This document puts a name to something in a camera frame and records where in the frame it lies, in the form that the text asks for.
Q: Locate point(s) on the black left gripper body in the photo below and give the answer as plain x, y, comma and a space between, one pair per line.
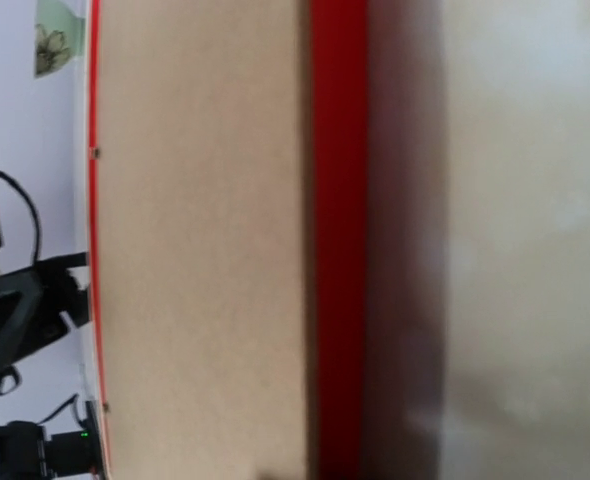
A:
62, 295

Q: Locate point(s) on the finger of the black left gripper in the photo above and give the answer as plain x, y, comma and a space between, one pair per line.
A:
26, 288

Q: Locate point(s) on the red wooden picture frame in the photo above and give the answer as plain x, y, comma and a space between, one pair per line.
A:
333, 93

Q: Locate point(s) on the brown frame backing board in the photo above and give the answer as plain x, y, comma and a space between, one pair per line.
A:
200, 239

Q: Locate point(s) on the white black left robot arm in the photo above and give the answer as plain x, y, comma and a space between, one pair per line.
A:
28, 452

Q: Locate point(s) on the green ceramic bowl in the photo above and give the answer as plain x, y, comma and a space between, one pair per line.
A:
59, 36

